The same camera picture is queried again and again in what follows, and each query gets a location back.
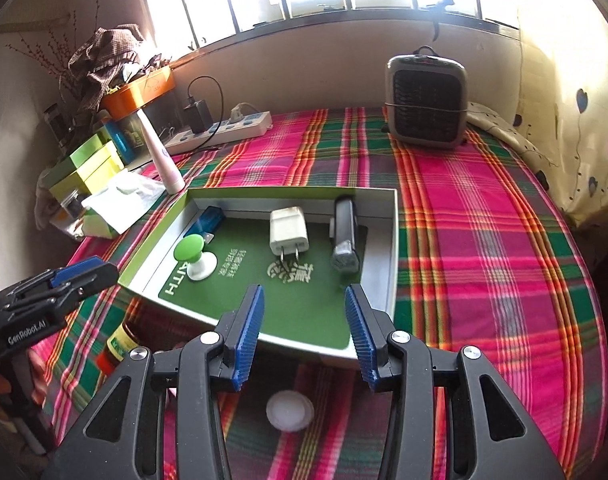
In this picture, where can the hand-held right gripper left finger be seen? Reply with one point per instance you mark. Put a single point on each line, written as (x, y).
(249, 340)

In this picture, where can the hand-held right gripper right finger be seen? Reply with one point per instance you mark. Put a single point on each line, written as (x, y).
(359, 340)

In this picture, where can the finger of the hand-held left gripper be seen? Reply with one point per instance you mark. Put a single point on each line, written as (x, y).
(96, 277)
(74, 271)

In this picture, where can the brown bottle with red cap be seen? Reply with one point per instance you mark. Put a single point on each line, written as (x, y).
(119, 345)

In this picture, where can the small white round jar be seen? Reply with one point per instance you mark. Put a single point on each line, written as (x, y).
(290, 410)

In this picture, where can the white charger plug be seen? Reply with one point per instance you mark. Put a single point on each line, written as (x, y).
(286, 232)

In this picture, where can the black bike light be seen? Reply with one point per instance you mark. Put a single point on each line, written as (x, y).
(345, 220)

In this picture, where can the blue transparent usb tester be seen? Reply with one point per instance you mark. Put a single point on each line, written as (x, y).
(209, 217)

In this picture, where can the pale green tissue pack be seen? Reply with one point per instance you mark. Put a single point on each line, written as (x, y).
(101, 229)

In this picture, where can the small clear plastic box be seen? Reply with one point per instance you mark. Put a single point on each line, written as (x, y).
(71, 207)

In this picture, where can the lime green cardboard box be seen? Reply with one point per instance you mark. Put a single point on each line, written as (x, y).
(94, 180)
(91, 152)

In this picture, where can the white pink lotion tube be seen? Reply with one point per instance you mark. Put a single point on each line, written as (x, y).
(166, 170)

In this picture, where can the clear plastic container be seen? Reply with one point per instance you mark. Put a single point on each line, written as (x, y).
(131, 135)

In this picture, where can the dark upright object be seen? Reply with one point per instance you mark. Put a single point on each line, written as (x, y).
(56, 125)

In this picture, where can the orange box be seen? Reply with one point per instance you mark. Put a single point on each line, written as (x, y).
(144, 90)

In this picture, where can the dried red-bud branches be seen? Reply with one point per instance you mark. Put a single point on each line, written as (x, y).
(49, 62)

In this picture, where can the white power strip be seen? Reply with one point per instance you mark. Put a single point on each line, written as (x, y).
(244, 125)

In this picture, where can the white power plug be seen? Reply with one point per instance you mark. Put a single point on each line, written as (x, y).
(241, 111)

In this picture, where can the brown checked cloth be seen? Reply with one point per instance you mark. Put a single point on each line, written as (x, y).
(109, 50)

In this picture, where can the grey space heater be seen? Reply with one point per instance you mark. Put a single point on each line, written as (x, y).
(426, 100)

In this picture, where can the cream heart print curtain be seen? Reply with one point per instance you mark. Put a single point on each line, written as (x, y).
(574, 135)

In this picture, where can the black window hook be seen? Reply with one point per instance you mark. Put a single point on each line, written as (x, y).
(441, 2)

